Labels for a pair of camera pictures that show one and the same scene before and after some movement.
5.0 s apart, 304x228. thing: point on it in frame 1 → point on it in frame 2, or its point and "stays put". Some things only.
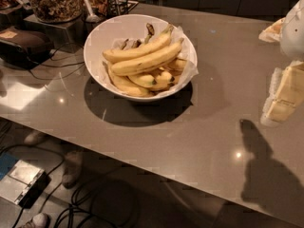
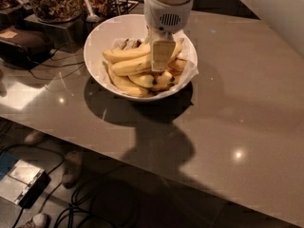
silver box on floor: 24,183 stays put
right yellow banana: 177,65 stays put
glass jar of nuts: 56,3 stays put
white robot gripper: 294,32 → 167,16
